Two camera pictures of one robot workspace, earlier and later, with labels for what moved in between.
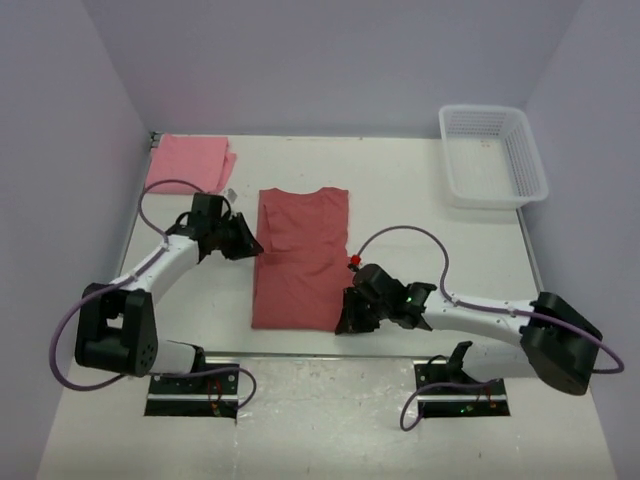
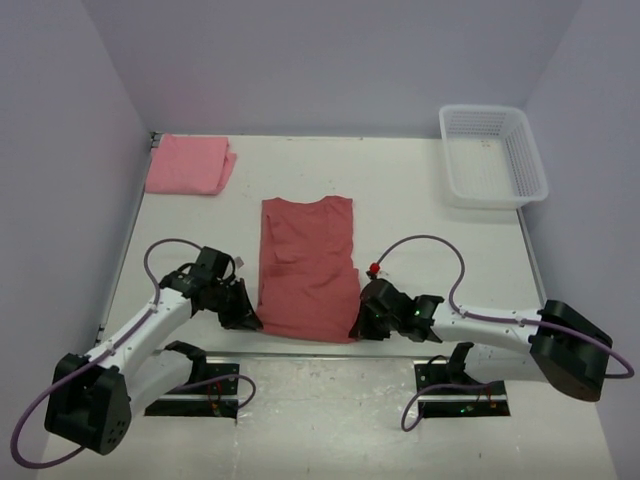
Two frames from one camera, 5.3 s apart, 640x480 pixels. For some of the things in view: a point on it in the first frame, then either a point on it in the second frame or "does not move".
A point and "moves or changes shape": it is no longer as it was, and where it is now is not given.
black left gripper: [239, 235] -> [235, 304]
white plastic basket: [492, 160] does not move
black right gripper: [360, 310] -> [373, 310]
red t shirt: [300, 277] moves or changes shape
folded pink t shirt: [205, 162] does not move
